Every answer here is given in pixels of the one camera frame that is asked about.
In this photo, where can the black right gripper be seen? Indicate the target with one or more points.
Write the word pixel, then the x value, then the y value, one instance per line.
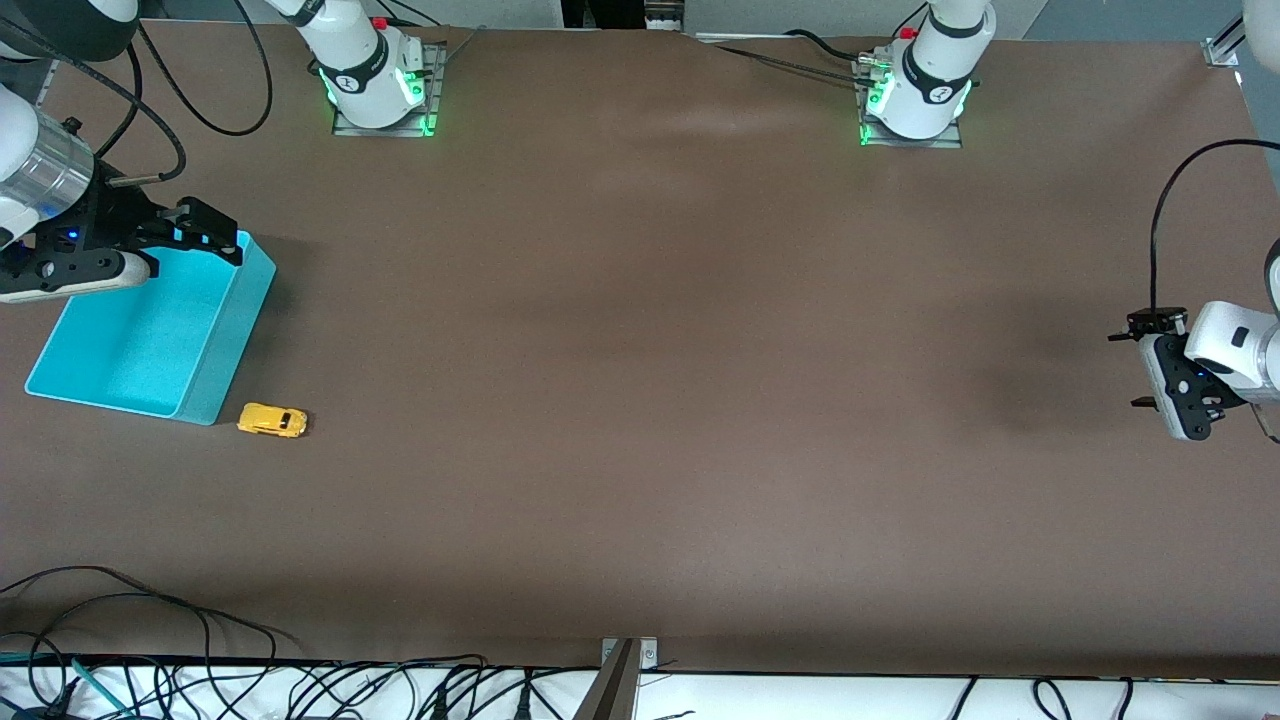
pixel 118 216

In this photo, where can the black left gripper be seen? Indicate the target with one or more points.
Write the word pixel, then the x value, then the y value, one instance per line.
pixel 1152 324

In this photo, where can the yellow beetle toy car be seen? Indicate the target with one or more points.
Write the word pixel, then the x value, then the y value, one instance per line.
pixel 272 420

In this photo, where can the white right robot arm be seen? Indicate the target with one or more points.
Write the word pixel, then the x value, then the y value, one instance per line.
pixel 360 70

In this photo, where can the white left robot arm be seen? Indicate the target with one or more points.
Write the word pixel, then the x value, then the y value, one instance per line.
pixel 930 90

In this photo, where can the cyan plastic storage bin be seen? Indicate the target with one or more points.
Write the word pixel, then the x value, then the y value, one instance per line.
pixel 140 340

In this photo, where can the black equipment block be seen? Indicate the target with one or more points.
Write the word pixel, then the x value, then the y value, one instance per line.
pixel 610 12

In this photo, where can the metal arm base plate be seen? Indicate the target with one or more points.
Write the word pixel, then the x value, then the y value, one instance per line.
pixel 950 140
pixel 430 90

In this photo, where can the aluminium corner bracket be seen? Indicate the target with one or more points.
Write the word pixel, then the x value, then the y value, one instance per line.
pixel 1222 52

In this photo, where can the silver mast bracket plate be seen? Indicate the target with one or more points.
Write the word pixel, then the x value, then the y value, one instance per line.
pixel 648 655

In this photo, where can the aluminium camera mast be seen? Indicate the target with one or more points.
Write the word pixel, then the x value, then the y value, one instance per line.
pixel 612 690

